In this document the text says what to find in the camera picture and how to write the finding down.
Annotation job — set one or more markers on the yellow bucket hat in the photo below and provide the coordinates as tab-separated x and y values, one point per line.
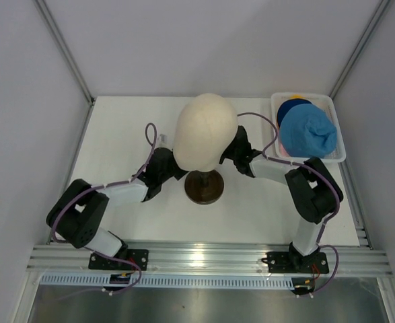
297	97

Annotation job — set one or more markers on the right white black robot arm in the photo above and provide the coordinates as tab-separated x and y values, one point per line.
314	192

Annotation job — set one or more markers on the aluminium mounting rail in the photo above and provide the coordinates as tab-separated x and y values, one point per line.
171	258

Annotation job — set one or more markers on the left aluminium frame post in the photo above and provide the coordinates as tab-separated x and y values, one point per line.
63	48

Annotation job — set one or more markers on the aluminium frame post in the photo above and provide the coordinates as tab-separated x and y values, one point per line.
63	48
379	13

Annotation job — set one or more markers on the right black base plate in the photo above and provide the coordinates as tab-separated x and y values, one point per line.
288	263

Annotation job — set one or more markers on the dark blue bucket hat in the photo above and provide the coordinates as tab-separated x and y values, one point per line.
286	106

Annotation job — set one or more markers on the right aluminium frame post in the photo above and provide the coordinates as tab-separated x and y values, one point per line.
379	13

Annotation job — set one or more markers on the cream mannequin head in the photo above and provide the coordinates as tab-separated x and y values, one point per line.
205	128

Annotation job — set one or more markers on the white plastic basket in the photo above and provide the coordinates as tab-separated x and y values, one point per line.
326	104

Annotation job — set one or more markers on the light blue bucket hat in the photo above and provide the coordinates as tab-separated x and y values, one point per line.
306	131

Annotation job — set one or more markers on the dark wooden round stand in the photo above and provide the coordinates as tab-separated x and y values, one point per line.
204	188

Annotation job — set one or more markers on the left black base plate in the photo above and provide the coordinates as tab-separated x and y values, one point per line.
125	260

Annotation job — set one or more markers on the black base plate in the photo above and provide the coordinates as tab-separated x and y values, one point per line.
288	263
125	260

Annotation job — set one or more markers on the pink hat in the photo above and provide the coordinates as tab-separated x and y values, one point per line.
281	152

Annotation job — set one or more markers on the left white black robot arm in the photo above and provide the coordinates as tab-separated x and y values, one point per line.
77	215

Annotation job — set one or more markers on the white slotted cable duct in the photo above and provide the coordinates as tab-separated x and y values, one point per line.
177	281

